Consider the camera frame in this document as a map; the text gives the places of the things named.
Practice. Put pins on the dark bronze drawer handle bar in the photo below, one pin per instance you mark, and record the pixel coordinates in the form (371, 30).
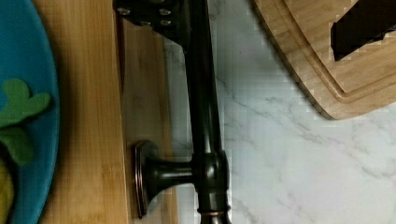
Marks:
(208, 169)

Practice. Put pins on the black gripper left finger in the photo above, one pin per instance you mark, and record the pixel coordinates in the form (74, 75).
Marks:
(169, 18)

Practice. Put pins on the yellow toy food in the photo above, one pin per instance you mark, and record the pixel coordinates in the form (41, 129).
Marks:
(6, 192)

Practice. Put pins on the wooden drawer front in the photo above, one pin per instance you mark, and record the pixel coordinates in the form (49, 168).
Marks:
(145, 112)

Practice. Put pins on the green toy vegetable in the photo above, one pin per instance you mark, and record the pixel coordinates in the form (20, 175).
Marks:
(20, 105)

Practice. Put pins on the blue plate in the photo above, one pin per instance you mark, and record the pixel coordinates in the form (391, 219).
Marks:
(26, 54)

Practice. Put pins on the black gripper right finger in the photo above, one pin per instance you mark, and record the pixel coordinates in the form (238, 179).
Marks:
(366, 22)

